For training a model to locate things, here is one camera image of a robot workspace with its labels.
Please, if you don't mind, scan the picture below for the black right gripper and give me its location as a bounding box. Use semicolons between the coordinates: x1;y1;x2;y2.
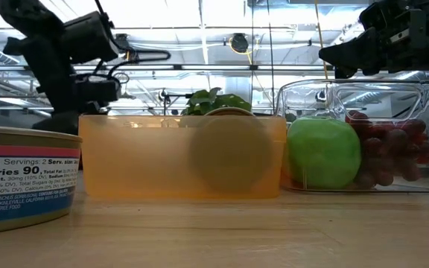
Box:
317;0;429;80

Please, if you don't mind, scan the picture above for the tin can with pull tab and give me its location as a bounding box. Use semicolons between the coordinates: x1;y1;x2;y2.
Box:
0;125;83;235

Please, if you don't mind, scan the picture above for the red grapes bunch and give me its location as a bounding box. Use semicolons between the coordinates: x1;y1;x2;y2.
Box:
344;109;429;189

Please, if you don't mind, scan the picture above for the bright green apple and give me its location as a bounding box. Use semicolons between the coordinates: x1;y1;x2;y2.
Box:
286;116;363;190

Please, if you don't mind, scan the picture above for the clear rectangular storage bin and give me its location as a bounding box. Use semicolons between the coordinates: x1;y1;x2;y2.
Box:
276;77;429;194

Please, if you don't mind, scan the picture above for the orange translucent storage bin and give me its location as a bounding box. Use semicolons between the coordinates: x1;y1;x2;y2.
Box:
78;113;287;200

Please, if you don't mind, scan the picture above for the green potted plant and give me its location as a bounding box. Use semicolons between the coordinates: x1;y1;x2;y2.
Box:
180;87;252;116

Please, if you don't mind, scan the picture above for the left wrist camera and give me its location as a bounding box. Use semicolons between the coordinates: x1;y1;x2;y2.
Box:
73;73;122;104

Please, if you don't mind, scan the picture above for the yellow cable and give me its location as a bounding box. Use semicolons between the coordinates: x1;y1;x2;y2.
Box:
313;0;330;80

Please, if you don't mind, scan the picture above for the black camera cable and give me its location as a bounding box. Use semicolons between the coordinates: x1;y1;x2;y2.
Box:
104;49;172;81

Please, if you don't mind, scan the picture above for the black ceiling cable reel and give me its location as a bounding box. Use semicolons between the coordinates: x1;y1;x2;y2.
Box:
230;33;250;54

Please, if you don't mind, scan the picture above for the black aluminium frame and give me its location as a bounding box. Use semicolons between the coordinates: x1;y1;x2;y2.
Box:
0;63;429;72

